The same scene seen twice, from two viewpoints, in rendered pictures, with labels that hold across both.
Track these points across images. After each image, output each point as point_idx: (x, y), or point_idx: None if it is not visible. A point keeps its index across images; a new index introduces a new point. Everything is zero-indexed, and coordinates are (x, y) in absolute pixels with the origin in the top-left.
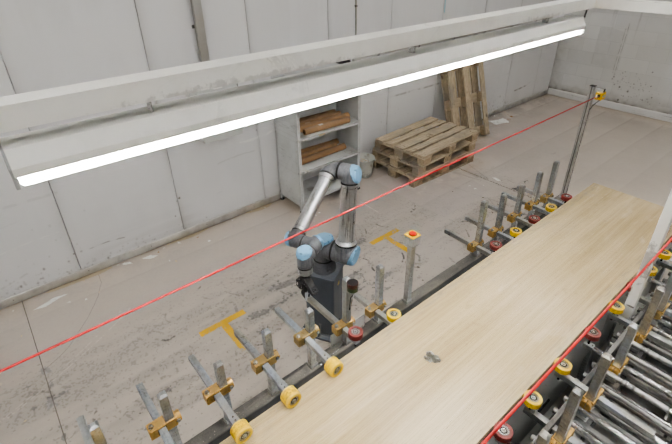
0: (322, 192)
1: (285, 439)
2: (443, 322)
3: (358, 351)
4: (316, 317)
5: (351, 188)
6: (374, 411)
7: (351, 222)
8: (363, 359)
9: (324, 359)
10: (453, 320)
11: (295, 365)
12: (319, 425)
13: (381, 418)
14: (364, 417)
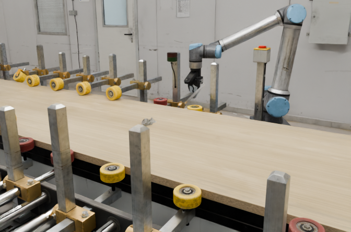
0: (260, 24)
1: (55, 96)
2: (203, 124)
3: (139, 102)
4: None
5: (286, 26)
6: (80, 111)
7: (280, 66)
8: (131, 104)
9: None
10: (211, 127)
11: None
12: (66, 101)
13: (73, 113)
14: (73, 109)
